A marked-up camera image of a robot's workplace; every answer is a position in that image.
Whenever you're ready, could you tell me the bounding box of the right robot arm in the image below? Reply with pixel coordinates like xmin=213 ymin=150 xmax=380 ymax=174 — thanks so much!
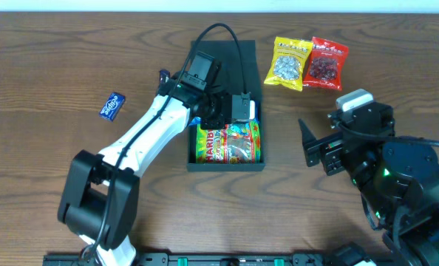
xmin=299 ymin=102 xmax=439 ymax=265

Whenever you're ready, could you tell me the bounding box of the black open gift box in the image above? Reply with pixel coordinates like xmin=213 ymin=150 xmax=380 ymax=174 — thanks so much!
xmin=186 ymin=40 xmax=265 ymax=172

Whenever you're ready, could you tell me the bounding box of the blue Oreo cookie pack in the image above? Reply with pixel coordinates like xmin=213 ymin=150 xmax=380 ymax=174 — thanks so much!
xmin=189 ymin=117 xmax=201 ymax=126

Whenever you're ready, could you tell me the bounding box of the blue eclipse mint box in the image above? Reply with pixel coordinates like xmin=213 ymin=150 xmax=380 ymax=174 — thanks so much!
xmin=98 ymin=92 xmax=126 ymax=122

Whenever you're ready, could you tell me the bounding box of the Haribo gummy bag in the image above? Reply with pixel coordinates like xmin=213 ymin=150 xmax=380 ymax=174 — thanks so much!
xmin=195 ymin=120 xmax=261 ymax=164

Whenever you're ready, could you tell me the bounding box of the left black cable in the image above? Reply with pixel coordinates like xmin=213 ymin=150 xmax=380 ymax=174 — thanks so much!
xmin=81 ymin=22 xmax=248 ymax=262

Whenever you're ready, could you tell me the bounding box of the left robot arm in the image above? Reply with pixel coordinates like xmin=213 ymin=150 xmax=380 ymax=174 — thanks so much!
xmin=58 ymin=52 xmax=231 ymax=265

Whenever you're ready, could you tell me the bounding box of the yellow Hacks candy bag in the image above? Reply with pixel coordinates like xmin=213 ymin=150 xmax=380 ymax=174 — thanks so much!
xmin=264 ymin=36 xmax=313 ymax=92

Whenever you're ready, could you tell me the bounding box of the dark purple chocolate bar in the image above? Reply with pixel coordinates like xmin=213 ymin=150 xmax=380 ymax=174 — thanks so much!
xmin=159 ymin=69 xmax=171 ymax=84

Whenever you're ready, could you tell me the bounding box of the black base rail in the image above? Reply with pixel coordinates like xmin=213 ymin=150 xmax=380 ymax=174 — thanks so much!
xmin=41 ymin=253 xmax=375 ymax=266

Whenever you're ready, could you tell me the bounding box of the red Hacks candy bag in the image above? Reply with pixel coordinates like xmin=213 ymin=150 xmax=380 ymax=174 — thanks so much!
xmin=303 ymin=37 xmax=350 ymax=91

